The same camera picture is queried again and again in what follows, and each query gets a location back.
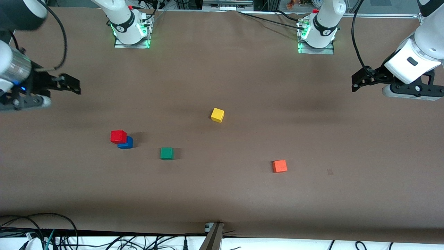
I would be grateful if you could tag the brown paper table cover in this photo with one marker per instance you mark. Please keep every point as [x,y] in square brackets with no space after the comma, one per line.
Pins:
[222,194]

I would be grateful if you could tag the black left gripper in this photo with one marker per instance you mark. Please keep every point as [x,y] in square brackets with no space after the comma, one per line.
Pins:
[378,75]

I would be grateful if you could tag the yellow wooden block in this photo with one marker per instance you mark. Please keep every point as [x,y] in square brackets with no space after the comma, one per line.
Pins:
[217,115]

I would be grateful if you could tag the red wooden block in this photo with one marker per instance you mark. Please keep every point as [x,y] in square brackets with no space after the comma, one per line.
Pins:
[118,136]

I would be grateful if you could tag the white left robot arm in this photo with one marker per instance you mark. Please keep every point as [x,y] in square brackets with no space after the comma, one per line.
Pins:
[324,24]

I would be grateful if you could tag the orange wooden block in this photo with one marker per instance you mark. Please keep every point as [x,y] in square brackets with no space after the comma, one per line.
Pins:
[279,166]

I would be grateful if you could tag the green wooden block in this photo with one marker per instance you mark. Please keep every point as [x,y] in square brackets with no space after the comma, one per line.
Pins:
[167,153]

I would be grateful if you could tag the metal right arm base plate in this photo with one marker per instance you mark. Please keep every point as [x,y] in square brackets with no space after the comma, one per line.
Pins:
[119,45]

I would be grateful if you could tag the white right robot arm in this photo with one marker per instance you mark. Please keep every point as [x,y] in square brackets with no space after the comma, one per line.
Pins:
[123,21]

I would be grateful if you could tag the blue wooden block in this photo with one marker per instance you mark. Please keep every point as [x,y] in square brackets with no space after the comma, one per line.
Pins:
[127,144]

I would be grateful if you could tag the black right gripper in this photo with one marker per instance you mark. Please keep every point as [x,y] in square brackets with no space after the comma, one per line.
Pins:
[39,84]

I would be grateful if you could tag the grey metal table post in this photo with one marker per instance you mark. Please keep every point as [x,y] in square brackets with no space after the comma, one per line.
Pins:
[212,239]

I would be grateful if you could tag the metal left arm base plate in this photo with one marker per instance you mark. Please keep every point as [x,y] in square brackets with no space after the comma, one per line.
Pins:
[315,51]

